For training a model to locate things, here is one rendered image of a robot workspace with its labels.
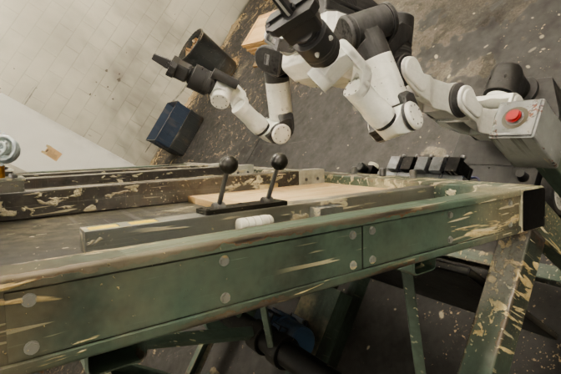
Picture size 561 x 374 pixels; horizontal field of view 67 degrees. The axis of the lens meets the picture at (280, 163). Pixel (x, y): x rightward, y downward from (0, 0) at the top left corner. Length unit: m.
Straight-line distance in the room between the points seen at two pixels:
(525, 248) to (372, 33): 0.68
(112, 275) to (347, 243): 0.38
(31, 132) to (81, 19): 2.10
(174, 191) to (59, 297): 0.84
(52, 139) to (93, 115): 1.54
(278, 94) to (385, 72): 0.50
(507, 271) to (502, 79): 1.19
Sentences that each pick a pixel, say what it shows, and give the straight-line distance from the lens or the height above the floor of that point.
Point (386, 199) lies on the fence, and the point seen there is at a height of 1.07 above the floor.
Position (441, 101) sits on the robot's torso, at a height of 0.71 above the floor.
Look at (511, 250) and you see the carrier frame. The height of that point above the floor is 0.79.
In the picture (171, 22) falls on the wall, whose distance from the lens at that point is 6.85.
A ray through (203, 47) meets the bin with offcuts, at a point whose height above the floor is 0.54.
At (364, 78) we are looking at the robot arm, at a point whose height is 1.33.
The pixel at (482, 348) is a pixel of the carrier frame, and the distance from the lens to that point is 1.24.
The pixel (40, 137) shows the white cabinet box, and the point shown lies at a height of 1.54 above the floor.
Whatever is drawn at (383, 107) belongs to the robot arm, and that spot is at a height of 1.23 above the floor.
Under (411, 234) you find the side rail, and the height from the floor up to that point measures 1.23.
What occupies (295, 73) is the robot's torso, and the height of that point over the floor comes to 1.29.
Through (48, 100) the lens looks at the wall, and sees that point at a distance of 6.44.
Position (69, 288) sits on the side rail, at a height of 1.75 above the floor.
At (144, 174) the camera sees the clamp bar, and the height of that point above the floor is 1.37.
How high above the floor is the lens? 1.89
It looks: 31 degrees down
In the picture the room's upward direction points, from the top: 56 degrees counter-clockwise
